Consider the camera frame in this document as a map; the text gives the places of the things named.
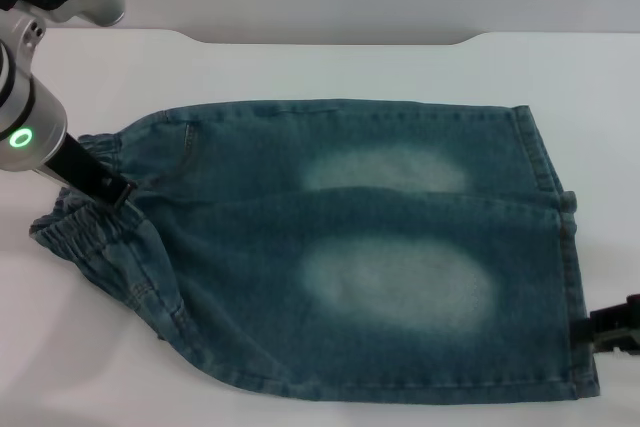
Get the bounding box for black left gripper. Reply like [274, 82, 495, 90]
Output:
[40, 132, 137, 211]

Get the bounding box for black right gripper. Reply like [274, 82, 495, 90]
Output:
[569, 294, 640, 356]

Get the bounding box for blue denim shorts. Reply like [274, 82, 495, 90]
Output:
[28, 99, 601, 404]

